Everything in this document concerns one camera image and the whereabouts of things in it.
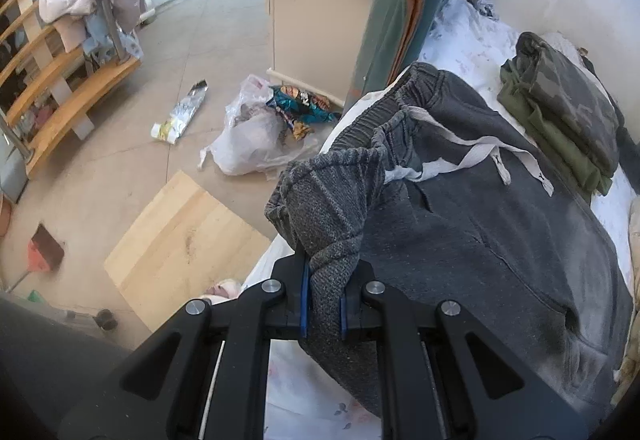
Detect dark grey sweatpants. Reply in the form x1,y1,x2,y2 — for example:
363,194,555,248
265,62,632,428

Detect beige cabinet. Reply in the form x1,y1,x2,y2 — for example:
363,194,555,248
267,0,372,106

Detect white floral bed sheet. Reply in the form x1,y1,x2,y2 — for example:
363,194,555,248
264,0,636,439

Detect wooden slatted rack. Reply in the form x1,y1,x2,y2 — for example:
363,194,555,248
1,0,142,178

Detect folded camouflage olive clothes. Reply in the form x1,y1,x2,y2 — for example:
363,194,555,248
498,31,620,199

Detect red dustpan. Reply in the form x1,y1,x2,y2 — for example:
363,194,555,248
6,223,64,293

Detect teal and orange blanket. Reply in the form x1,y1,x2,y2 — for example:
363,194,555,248
345,0,445,108

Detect white plastic bag with clothes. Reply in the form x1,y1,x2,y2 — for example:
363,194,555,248
198,74,342,177

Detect flat cardboard sheet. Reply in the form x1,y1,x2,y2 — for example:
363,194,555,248
104,171,270,332

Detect silver foil snack wrapper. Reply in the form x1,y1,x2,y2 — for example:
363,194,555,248
150,80,208,145

